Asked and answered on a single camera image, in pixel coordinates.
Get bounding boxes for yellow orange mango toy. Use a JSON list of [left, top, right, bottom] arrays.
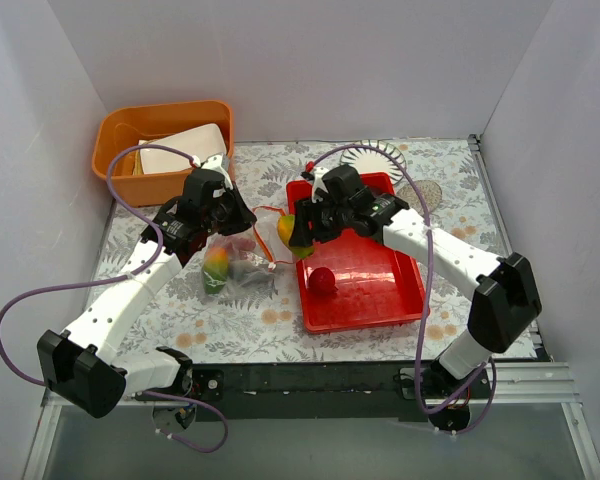
[[277, 214, 315, 259]]

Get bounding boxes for purple grape bunch toy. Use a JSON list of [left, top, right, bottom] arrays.
[[224, 236, 256, 254]]

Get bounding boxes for green orange mango toy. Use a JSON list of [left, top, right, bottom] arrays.
[[201, 247, 229, 295]]

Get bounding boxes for clear zip top bag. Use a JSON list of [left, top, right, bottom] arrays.
[[200, 206, 298, 303]]

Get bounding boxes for red apple toy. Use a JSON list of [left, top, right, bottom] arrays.
[[307, 267, 337, 296]]

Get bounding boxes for grey fish toy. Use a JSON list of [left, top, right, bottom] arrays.
[[229, 259, 274, 290]]

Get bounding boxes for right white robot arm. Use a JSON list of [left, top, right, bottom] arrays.
[[290, 165, 542, 398]]

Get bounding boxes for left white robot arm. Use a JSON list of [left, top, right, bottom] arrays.
[[37, 166, 255, 418]]

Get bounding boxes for striped round plate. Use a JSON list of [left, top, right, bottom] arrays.
[[340, 140, 407, 185]]

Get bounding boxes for yellow item in tub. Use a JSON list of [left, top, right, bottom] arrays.
[[123, 149, 144, 176]]

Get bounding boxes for red plastic tray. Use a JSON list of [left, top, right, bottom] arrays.
[[285, 172, 427, 334]]

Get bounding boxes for white rectangular dish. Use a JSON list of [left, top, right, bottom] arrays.
[[135, 123, 227, 174]]

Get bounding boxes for speckled grey round dish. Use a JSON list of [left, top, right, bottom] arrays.
[[396, 180, 442, 217]]

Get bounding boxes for orange plastic tub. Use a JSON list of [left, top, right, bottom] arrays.
[[91, 100, 234, 207]]

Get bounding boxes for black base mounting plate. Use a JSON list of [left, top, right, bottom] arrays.
[[152, 360, 496, 432]]

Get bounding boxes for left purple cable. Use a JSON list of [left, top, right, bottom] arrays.
[[0, 144, 229, 454]]

